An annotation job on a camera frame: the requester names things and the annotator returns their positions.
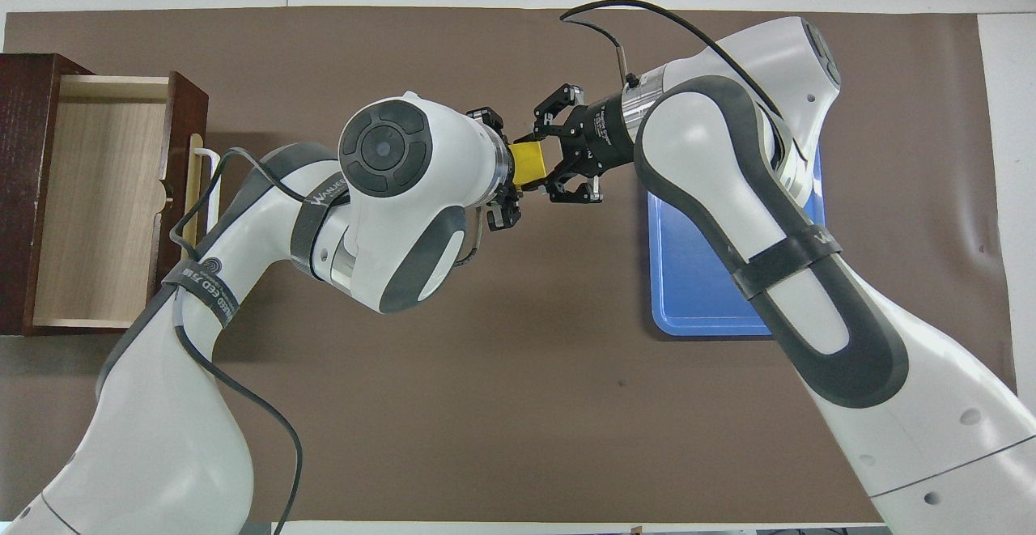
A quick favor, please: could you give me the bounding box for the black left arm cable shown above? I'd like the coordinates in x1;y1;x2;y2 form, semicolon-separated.
170;146;486;535

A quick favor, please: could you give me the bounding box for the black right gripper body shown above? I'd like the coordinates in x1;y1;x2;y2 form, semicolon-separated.
567;94;640;176

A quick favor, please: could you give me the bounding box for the yellow block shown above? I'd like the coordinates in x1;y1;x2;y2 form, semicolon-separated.
510;140;554;192

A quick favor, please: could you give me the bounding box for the blue plastic tray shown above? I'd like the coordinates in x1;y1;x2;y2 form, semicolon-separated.
646;142;828;338

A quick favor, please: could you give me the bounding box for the wooden drawer with white handle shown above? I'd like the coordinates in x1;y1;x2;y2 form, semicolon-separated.
32;71;221;330

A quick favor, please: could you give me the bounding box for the brown table mat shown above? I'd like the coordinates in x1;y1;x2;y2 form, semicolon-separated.
0;6;1033;524

